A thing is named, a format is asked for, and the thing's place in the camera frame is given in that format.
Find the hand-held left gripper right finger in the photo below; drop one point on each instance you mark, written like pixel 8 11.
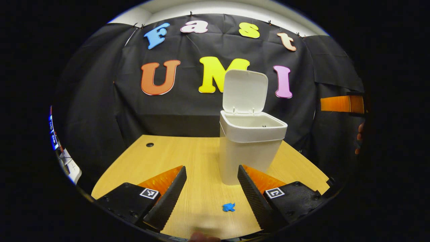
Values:
pixel 255 203

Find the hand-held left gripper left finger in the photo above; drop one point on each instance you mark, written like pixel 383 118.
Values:
pixel 171 201

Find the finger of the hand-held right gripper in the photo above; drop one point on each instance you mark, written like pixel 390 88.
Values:
pixel 336 104

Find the blue paper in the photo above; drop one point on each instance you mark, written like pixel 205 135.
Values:
pixel 229 207

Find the white desktop garbage bin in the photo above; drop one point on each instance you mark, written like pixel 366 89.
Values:
pixel 245 158

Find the wooden desktop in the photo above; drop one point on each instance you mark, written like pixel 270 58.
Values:
pixel 188 154

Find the black backdrop cloth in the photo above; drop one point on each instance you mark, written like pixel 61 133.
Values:
pixel 201 111

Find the lit display screen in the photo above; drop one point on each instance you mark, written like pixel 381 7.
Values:
pixel 53 137

